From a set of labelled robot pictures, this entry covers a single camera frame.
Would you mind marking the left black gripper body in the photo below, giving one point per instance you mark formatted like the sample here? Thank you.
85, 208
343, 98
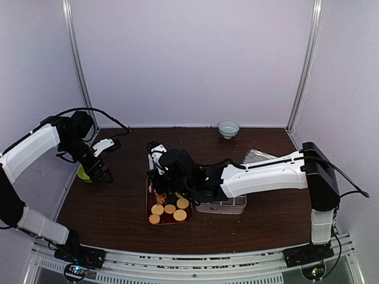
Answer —
88, 167

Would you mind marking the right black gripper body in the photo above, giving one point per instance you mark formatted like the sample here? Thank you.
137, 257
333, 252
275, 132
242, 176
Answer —
160, 188

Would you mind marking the white handled metal tongs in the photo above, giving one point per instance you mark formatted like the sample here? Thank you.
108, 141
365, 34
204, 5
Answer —
161, 198

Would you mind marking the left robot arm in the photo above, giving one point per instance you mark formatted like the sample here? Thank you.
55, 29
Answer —
28, 183

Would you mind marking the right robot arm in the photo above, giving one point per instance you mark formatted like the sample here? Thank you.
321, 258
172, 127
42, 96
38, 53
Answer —
308, 169

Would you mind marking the green plastic bowl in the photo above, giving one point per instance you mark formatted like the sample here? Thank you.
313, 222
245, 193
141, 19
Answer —
83, 176

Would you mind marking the dotted round cookie right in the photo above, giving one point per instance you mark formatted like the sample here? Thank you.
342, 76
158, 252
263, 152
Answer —
182, 203

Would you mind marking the dark red cookie tray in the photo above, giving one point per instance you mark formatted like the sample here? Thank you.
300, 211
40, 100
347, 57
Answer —
172, 197

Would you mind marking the smooth round tan cookie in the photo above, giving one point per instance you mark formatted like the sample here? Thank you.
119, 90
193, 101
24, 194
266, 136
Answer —
169, 208

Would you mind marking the large round tan cookie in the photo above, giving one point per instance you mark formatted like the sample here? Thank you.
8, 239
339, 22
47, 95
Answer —
180, 215

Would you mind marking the bottom left round cookie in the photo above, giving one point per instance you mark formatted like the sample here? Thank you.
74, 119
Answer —
154, 219

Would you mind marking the white divided cookie tin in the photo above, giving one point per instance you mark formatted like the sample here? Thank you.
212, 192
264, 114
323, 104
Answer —
233, 206

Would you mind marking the pale blue ceramic bowl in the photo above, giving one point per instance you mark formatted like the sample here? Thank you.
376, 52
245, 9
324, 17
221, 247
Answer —
228, 129

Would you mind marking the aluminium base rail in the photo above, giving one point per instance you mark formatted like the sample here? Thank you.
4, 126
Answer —
265, 266

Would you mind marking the right aluminium frame post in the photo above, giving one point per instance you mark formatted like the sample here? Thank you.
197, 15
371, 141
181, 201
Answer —
310, 54

